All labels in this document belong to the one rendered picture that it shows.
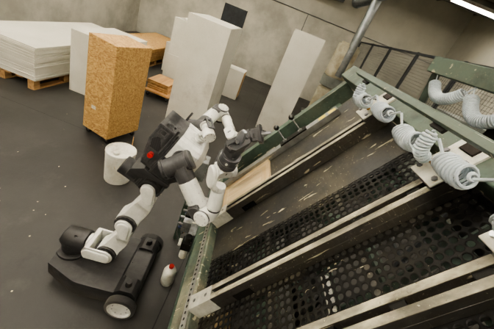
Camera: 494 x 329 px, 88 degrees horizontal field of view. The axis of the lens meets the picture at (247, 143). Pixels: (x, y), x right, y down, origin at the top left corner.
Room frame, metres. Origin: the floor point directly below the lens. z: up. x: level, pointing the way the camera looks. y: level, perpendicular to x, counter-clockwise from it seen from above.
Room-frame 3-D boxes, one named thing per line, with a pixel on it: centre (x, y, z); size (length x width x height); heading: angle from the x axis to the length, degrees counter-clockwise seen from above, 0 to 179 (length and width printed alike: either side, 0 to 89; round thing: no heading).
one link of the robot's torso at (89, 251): (1.17, 0.67, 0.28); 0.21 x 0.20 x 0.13; 97
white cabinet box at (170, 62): (5.68, 1.99, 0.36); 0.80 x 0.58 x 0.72; 1
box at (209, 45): (4.05, 1.07, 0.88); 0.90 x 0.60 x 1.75; 1
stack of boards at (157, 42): (7.06, 3.51, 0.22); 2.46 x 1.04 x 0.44; 1
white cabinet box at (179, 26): (5.71, 1.97, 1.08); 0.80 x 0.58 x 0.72; 1
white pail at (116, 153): (2.16, 1.19, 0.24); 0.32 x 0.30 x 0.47; 1
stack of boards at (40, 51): (4.36, 3.67, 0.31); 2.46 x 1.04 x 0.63; 1
